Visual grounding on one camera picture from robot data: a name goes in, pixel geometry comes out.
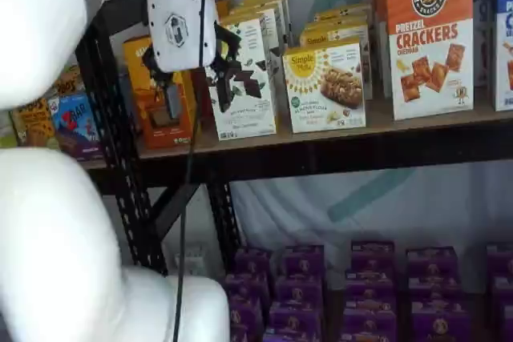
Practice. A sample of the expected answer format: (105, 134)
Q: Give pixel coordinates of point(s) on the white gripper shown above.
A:
(176, 29)

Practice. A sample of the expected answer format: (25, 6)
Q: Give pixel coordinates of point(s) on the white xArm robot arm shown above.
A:
(40, 17)

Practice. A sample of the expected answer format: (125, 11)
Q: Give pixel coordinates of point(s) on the orange snack box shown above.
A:
(140, 117)
(223, 7)

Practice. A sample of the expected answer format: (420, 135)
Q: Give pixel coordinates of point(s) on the yellow cardboard box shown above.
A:
(320, 109)

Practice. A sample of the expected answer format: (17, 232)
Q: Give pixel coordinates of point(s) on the blue Z Bar box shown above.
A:
(76, 129)

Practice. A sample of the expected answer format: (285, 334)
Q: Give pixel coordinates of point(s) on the brown snack bar box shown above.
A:
(68, 81)
(34, 123)

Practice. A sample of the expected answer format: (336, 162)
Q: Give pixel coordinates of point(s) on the white Simple Mills bars box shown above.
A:
(336, 23)
(320, 37)
(344, 9)

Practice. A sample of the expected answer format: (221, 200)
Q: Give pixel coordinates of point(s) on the black metal shelf rack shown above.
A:
(320, 158)

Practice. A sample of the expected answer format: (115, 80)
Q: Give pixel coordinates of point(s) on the purple Annie's snack box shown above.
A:
(239, 335)
(507, 324)
(370, 324)
(294, 316)
(435, 290)
(246, 316)
(254, 262)
(437, 324)
(372, 256)
(298, 290)
(501, 260)
(290, 336)
(302, 262)
(433, 262)
(244, 288)
(504, 290)
(370, 286)

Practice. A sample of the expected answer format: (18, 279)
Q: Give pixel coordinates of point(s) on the brown wooden shelf board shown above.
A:
(380, 127)

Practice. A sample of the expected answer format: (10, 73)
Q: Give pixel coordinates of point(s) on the white backdrop cloth teal print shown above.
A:
(360, 214)

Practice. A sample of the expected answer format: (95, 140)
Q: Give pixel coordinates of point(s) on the white wall power outlet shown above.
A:
(192, 260)

